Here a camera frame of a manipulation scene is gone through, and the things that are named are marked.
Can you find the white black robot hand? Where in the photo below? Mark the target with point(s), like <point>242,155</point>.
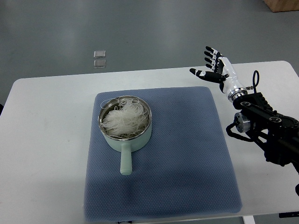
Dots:
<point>221,72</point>

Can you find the white vermicelli bundle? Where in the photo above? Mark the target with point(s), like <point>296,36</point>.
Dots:
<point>124,117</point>

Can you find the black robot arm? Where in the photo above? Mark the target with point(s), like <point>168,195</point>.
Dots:
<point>276,134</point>

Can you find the mint green steel pot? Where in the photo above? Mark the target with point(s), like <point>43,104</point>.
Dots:
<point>127,146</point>

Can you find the wooden box corner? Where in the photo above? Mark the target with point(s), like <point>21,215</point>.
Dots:
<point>282,5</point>

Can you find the blue grey table mat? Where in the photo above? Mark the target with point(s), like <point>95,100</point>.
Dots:
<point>184,169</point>

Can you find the upper metal floor plate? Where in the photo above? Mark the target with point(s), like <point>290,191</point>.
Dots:
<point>99,54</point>

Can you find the metal floor plate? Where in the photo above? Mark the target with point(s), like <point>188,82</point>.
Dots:
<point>99,54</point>
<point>99,63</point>

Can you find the lower metal floor plate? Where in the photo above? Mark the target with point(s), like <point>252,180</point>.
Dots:
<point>99,63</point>

